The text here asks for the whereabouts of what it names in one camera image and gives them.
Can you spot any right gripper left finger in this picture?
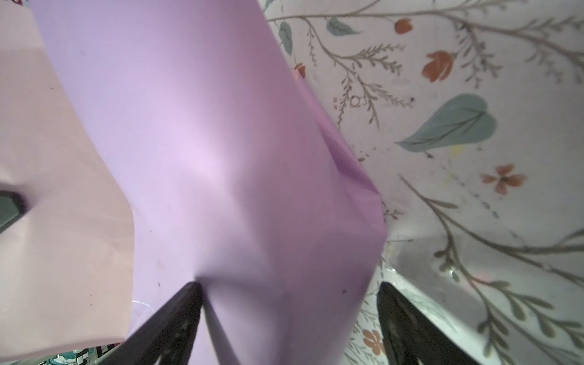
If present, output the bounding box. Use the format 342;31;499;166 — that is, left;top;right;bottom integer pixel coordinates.
100;281;203;365

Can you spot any pink wrapping paper sheet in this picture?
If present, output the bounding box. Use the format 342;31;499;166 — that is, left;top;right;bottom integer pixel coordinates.
1;1;386;364

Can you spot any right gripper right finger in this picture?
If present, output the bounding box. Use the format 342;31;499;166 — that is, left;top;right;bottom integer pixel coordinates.
377;282;477;365

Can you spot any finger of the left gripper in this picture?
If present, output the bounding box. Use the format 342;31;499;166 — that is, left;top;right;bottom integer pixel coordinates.
0;190;27;233

